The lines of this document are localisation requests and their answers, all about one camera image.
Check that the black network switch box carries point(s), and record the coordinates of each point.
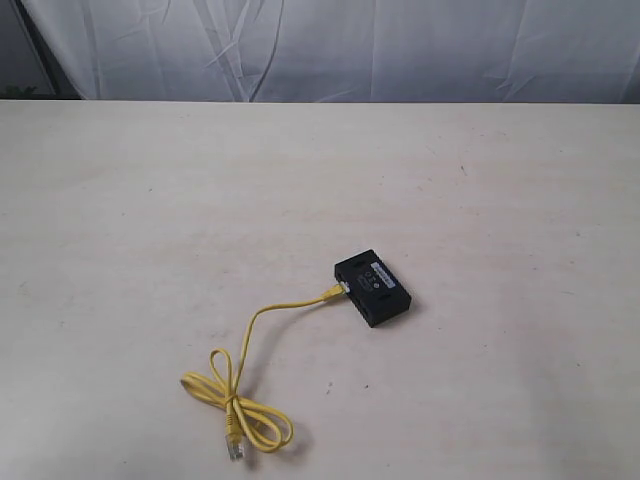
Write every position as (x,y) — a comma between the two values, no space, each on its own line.
(372,288)

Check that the white backdrop curtain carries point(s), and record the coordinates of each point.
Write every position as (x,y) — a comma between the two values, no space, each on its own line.
(322,51)

